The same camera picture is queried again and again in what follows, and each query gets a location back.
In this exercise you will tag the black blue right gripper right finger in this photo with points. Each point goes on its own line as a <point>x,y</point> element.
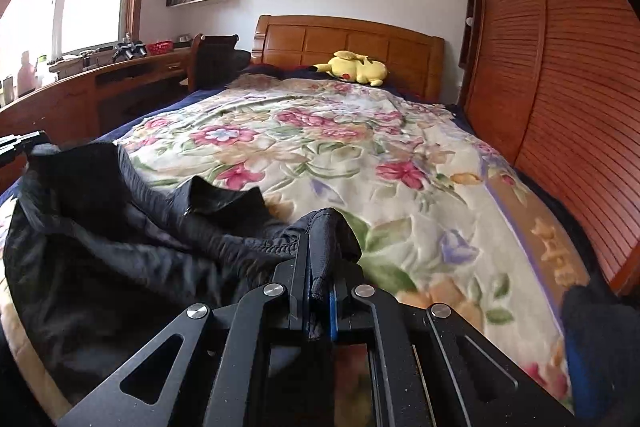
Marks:
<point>398,365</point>

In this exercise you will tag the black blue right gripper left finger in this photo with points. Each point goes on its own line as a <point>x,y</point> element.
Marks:
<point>207,366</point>

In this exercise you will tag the black large jacket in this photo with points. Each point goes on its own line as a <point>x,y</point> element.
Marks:
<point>98,261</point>

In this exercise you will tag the wooden chair with dark clothes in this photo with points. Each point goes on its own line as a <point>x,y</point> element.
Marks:
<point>214,61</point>

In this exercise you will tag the floral bed blanket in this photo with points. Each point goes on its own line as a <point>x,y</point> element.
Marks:
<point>440,217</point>

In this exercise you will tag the wooden desk cabinet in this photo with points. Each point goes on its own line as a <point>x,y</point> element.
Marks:
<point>85,106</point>

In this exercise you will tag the wooden bed headboard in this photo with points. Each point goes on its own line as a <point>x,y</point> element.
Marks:
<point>414,60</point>

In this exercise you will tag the yellow Pikachu plush toy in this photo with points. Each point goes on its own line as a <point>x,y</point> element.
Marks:
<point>353,67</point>

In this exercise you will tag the wooden slatted wardrobe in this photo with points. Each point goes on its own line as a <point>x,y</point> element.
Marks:
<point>553,85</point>

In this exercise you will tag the red basket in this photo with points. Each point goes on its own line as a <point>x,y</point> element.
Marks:
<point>160,47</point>

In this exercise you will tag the black device on desk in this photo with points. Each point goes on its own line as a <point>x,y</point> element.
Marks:
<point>128,49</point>

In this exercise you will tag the pink bottle on windowsill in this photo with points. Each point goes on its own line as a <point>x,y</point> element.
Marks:
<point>26,76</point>

